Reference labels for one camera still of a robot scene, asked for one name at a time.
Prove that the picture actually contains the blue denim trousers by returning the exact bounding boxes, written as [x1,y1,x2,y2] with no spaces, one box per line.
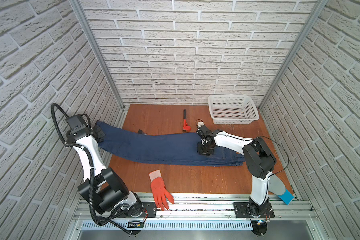
[96,121,245,167]

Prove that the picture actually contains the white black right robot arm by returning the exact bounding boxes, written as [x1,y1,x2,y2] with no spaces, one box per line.
[197,121,277,217]

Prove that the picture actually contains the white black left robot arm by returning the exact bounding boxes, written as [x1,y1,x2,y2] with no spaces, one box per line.
[65,115,144,222]

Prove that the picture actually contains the white tape roll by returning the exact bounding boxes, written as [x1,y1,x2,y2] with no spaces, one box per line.
[197,121,204,128]

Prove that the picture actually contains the red black pipe wrench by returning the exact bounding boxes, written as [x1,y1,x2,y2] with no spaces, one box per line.
[183,109,191,132]

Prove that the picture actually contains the white plastic perforated basket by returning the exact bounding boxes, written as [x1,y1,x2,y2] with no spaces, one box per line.
[208,95,260,125]

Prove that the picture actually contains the red work glove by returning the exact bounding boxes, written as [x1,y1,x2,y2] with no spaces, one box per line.
[149,170,175,211]

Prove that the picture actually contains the grey work glove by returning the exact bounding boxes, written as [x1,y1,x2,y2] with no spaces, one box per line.
[268,175,286,196]

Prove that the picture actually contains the teal cloth piece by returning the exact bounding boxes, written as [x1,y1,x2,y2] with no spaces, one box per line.
[278,189,295,205]

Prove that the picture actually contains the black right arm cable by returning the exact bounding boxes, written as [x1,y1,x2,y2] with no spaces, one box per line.
[262,135,290,176]

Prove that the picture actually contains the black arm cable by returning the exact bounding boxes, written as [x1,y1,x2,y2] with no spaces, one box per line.
[50,103,133,236]
[262,135,290,176]

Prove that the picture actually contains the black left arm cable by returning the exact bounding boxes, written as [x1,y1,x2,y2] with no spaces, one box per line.
[50,103,133,236]

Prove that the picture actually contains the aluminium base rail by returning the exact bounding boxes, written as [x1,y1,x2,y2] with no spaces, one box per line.
[74,193,319,233]

